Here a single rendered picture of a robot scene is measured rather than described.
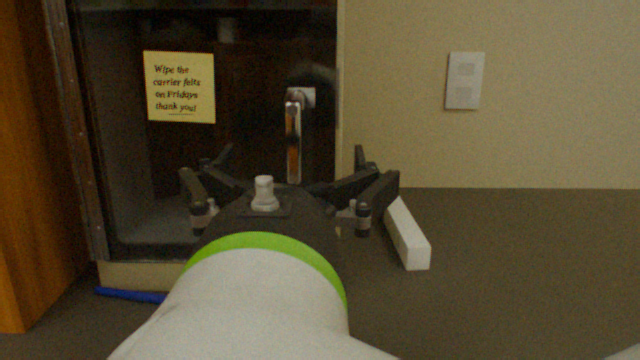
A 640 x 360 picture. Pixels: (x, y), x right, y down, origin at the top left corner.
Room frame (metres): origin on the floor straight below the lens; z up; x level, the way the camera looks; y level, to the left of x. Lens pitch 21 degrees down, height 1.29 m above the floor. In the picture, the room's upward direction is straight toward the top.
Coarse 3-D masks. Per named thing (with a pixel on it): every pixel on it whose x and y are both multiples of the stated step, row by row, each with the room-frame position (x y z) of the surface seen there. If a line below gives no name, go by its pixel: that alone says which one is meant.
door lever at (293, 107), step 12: (288, 96) 0.51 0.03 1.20; (300, 96) 0.51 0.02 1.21; (288, 108) 0.46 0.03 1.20; (300, 108) 0.46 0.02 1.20; (288, 120) 0.46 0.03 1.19; (300, 120) 0.47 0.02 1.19; (288, 132) 0.46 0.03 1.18; (300, 132) 0.47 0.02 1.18; (288, 144) 0.46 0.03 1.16; (300, 144) 0.46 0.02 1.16; (288, 156) 0.46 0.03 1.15; (300, 156) 0.46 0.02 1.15; (288, 168) 0.46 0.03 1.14; (300, 168) 0.46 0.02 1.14; (288, 180) 0.46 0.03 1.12; (300, 180) 0.46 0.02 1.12
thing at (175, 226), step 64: (128, 0) 0.52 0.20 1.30; (192, 0) 0.51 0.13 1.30; (256, 0) 0.51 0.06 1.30; (320, 0) 0.51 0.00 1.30; (128, 64) 0.52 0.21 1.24; (256, 64) 0.51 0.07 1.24; (320, 64) 0.51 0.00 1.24; (128, 128) 0.52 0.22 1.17; (192, 128) 0.51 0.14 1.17; (256, 128) 0.51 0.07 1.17; (320, 128) 0.51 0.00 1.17; (128, 192) 0.52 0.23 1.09; (128, 256) 0.52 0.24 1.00
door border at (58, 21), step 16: (48, 0) 0.52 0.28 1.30; (64, 0) 0.52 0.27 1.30; (48, 16) 0.52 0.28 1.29; (64, 16) 0.52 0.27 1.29; (64, 32) 0.52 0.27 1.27; (64, 48) 0.52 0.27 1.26; (64, 64) 0.52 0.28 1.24; (64, 80) 0.52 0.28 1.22; (64, 96) 0.52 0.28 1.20; (80, 96) 0.52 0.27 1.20; (64, 112) 0.51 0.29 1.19; (80, 112) 0.52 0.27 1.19; (80, 128) 0.52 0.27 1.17; (80, 144) 0.52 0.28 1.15; (80, 160) 0.52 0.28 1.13; (80, 192) 0.51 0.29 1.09; (96, 192) 0.52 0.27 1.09; (96, 208) 0.52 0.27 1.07; (96, 224) 0.52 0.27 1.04; (96, 240) 0.52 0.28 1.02; (96, 256) 0.52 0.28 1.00
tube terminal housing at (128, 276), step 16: (336, 144) 0.52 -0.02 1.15; (336, 160) 0.52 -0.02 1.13; (336, 176) 0.52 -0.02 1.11; (112, 272) 0.53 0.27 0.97; (128, 272) 0.53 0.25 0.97; (144, 272) 0.53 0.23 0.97; (160, 272) 0.53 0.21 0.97; (176, 272) 0.53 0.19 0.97; (128, 288) 0.53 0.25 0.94; (144, 288) 0.53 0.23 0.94; (160, 288) 0.53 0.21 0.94
